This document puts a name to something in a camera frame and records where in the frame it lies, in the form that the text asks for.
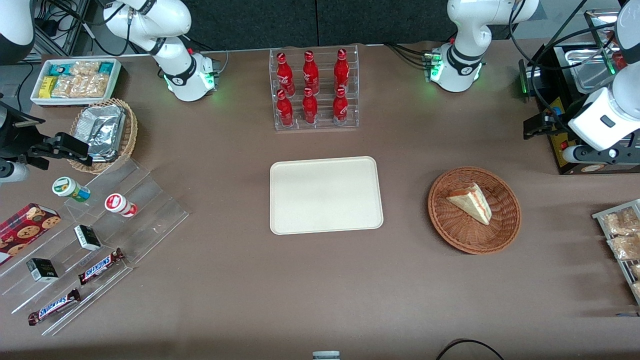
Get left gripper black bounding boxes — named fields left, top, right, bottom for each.
left=523, top=114, right=576, bottom=147

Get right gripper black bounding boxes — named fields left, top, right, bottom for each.
left=0, top=101, right=94, bottom=171

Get triangular sandwich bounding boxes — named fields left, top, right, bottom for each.
left=446, top=183, right=493, bottom=226

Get small tan wicker basket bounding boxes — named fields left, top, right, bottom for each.
left=67, top=98, right=139, bottom=175

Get large brown wicker basket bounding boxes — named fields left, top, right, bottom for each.
left=428, top=166, right=522, bottom=255

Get cream plastic tray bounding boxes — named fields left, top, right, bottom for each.
left=270, top=156, right=384, bottom=236

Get small bottle with green lid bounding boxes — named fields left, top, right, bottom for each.
left=52, top=176, right=92, bottom=203

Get silver foil package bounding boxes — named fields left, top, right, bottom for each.
left=86, top=135, right=123, bottom=162
left=74, top=105, right=126, bottom=148

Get black food warmer display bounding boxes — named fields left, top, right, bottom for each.
left=518, top=10, right=640, bottom=175

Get white snack bin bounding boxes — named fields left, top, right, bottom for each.
left=30, top=58, right=123, bottom=107

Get clear rice cracker bag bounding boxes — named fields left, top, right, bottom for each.
left=51, top=76, right=81, bottom=99
left=75, top=74, right=110, bottom=99
left=70, top=60, right=102, bottom=77

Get steel warmer pan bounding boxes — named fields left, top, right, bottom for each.
left=565, top=47, right=619, bottom=94

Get small bottle with red lid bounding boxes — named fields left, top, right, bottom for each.
left=104, top=193, right=138, bottom=218

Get red chocolate chip cookie box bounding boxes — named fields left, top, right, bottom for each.
left=0, top=202, right=62, bottom=267

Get small black box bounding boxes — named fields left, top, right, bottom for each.
left=26, top=257, right=60, bottom=284
left=74, top=224, right=103, bottom=252

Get clear acrylic stepped shelf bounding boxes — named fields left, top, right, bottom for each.
left=0, top=159, right=190, bottom=337

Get Snickers bar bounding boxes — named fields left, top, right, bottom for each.
left=78, top=248, right=125, bottom=286
left=27, top=288, right=82, bottom=327

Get grey metal snack rack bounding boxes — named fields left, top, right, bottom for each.
left=592, top=199, right=640, bottom=306

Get red cola bottle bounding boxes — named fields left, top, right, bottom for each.
left=333, top=48, right=351, bottom=94
left=303, top=50, right=321, bottom=96
left=276, top=89, right=295, bottom=128
left=332, top=87, right=349, bottom=126
left=276, top=52, right=297, bottom=97
left=302, top=87, right=319, bottom=125

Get clear acrylic bottle rack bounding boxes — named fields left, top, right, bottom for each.
left=269, top=45, right=360, bottom=132

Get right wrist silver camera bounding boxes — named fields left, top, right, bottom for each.
left=0, top=162, right=29, bottom=184

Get black cable tangle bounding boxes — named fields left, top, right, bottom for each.
left=30, top=0, right=132, bottom=57

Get black base cables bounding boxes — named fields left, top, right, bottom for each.
left=384, top=42, right=432, bottom=69

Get black looped cable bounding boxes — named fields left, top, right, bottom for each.
left=435, top=339, right=506, bottom=360

